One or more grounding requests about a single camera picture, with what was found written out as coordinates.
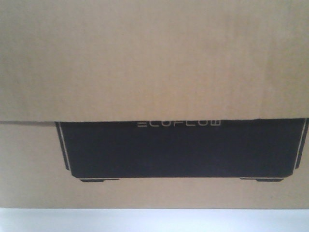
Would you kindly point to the brown EcoFlow cardboard box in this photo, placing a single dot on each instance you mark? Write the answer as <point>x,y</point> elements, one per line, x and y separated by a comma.
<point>117,60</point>

